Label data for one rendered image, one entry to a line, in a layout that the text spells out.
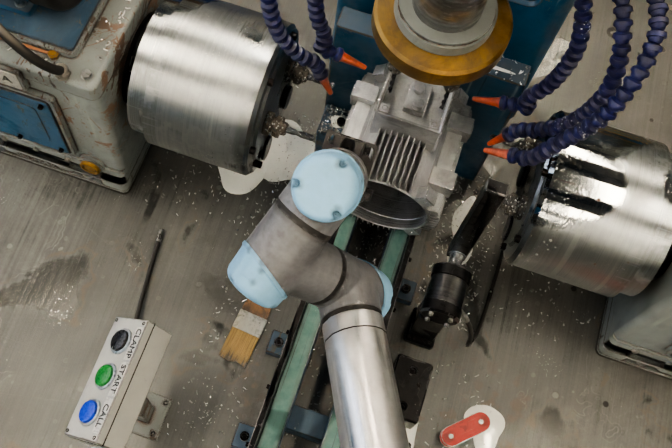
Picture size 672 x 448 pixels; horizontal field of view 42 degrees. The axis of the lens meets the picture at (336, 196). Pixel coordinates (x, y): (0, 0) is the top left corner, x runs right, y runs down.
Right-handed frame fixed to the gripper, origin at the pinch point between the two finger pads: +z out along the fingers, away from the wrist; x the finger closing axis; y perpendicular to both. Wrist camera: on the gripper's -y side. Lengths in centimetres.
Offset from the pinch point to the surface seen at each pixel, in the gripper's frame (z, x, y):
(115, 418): -19.9, 17.8, -36.7
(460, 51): -17.5, -9.5, 21.5
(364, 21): 6.8, 5.0, 23.5
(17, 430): 2, 37, -54
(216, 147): 0.9, 19.8, -1.2
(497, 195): -15.0, -19.9, 5.9
